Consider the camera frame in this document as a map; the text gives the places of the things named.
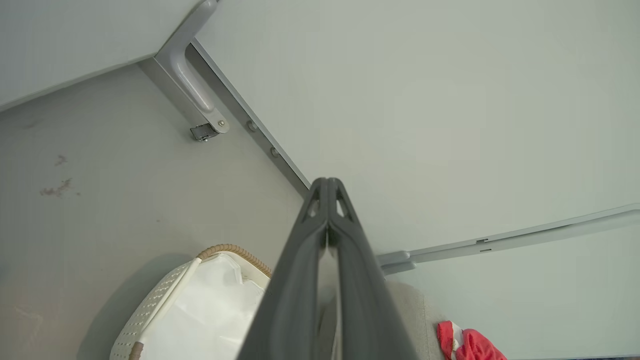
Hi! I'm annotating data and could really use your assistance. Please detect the grey partition frame rail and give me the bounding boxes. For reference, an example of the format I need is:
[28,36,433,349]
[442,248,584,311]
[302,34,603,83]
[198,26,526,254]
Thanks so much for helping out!
[186,39,312,198]

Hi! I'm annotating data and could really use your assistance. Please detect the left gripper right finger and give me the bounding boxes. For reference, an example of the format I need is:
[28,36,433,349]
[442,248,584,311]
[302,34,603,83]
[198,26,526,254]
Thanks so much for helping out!
[327,177,419,360]

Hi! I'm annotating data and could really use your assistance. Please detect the white woven basket tan rim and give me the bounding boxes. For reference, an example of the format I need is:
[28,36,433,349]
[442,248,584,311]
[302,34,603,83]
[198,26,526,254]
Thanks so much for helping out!
[109,243,274,360]

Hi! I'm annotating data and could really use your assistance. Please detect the red shorts with white stripes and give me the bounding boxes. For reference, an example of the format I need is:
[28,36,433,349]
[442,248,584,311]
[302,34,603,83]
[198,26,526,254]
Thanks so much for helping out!
[436,320,507,360]

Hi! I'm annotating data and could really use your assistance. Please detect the grey metal table leg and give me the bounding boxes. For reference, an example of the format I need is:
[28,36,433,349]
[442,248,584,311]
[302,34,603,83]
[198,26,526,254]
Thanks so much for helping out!
[154,0,231,136]

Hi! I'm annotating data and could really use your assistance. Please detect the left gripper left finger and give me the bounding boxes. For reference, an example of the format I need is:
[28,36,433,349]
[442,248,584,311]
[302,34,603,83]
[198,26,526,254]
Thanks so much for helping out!
[237,177,329,360]

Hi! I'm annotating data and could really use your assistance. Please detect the small black caster wheel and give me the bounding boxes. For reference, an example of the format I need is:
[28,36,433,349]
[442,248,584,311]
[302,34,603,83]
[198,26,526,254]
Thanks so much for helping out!
[189,123,219,143]

